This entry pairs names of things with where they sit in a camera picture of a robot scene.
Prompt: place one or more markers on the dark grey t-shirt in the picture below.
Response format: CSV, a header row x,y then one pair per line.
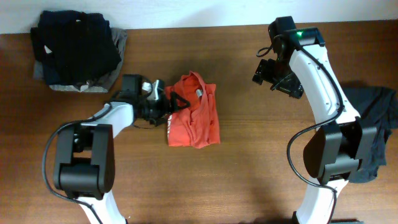
x,y
378,105

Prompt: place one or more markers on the black folded garment on pile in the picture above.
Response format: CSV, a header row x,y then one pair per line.
x,y
78,45

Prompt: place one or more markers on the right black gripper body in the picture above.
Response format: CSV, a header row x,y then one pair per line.
x,y
277,73

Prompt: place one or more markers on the navy folded garment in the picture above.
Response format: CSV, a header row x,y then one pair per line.
x,y
51,76

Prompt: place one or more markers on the red printed t-shirt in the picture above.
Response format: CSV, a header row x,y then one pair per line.
x,y
198,125

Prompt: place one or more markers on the grey folded garment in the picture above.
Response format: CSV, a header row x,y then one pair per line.
x,y
105,82

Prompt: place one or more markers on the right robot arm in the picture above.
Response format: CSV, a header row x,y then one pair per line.
x,y
327,154

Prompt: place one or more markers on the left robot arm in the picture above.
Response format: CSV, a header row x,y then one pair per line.
x,y
84,168

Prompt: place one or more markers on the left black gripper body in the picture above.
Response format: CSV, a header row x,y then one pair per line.
x,y
153,109

